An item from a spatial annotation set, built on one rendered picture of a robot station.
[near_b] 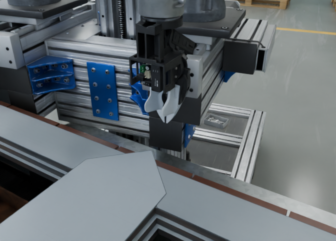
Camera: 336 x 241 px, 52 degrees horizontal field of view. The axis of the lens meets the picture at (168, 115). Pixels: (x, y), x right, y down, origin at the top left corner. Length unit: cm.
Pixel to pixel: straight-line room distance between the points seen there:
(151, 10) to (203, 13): 30
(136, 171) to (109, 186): 6
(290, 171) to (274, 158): 14
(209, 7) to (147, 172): 43
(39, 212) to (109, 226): 12
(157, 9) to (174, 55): 9
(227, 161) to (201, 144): 19
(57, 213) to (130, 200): 11
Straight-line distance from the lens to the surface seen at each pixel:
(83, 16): 123
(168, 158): 95
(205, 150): 180
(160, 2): 55
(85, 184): 62
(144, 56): 58
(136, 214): 55
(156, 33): 55
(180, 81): 62
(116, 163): 65
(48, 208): 59
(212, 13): 85
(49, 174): 70
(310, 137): 245
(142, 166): 64
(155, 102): 66
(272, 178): 202
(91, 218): 56
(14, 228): 58
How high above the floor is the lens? 125
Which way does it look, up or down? 30 degrees down
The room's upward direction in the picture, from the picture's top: straight up
